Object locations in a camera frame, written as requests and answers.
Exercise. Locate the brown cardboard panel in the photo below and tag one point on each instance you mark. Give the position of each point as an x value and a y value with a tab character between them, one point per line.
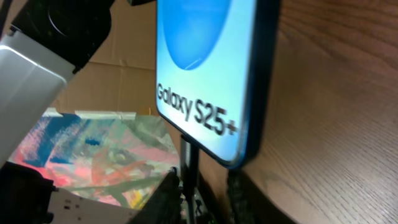
121	74

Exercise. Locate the blue screen Galaxy smartphone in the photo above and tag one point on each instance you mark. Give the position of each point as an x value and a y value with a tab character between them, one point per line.
214	63

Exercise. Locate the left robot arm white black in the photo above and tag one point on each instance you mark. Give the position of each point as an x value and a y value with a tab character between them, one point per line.
47	44

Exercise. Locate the colourful painted sheet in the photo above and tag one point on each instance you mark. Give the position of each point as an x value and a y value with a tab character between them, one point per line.
111	157

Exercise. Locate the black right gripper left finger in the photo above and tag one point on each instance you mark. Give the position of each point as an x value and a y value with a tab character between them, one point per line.
164	206

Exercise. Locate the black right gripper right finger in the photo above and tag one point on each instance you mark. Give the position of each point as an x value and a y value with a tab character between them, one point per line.
249	205

